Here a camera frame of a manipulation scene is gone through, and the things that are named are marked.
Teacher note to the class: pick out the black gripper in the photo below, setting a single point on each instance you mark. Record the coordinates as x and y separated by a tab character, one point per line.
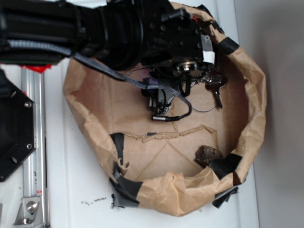
174	41

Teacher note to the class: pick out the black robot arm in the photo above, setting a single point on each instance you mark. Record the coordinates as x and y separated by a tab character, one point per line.
121	34

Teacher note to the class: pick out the silver key round head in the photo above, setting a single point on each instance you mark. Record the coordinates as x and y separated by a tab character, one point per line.
216	82

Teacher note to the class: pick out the dark brown rock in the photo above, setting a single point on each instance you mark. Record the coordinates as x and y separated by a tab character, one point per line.
205	154

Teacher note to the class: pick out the brown paper bag tray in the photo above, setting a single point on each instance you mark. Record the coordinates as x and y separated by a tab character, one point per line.
152	164

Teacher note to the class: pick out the red tape piece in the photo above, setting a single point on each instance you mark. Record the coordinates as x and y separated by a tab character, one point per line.
38	69

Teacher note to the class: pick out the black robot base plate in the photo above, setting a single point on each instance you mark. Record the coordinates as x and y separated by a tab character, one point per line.
16	127

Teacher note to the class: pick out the aluminium extrusion rail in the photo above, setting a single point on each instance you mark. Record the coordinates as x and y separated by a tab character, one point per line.
35	166

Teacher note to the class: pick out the metal corner bracket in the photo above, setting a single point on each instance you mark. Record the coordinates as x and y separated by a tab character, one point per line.
30	214

